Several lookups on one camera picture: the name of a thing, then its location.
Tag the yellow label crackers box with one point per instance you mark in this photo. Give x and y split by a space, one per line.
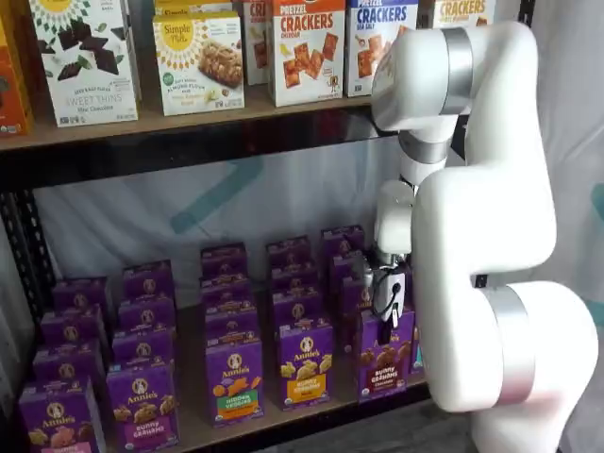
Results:
462 9

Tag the purple Annie's snack box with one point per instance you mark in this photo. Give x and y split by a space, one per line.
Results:
342 241
80 295
347 266
289 252
148 280
297 307
224 259
146 313
293 278
71 328
410 288
141 347
354 295
66 363
233 333
226 289
231 316

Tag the white red crackers box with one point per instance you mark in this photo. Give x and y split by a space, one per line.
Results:
257 47

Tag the blue sea salt crackers box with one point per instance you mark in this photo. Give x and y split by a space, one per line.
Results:
363 47

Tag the black metal shelf frame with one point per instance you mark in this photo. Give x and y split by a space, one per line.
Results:
141 158

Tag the purple hidden veggies box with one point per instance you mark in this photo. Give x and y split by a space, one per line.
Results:
233 382

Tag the yellow Simple Mills box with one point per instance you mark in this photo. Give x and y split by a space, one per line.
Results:
193 5

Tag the white Sweet Thins box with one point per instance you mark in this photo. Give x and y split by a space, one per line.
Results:
85 61

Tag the orange snack box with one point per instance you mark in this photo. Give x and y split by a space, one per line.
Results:
11 85

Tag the cheddar pretzel crackers box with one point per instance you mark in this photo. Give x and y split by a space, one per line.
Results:
307 56

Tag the Simple Mills almond bar box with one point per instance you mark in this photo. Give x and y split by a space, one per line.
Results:
203 66

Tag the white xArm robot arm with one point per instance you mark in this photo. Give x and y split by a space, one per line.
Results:
495 236

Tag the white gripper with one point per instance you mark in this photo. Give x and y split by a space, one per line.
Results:
389 290

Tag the white sheet with teal stripe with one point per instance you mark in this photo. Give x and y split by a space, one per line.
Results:
141 222

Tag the purple Annie's box pink label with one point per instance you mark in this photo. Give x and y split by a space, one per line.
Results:
56 415

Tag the white curtain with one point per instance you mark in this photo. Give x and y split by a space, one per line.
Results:
575 118

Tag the purple Annie's box yellow label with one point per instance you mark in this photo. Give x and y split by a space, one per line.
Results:
307 368

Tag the purple Annie's box magenta label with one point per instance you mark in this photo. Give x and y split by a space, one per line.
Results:
141 406

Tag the purple chocolate bunny grahams box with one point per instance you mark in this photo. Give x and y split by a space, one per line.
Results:
384 368

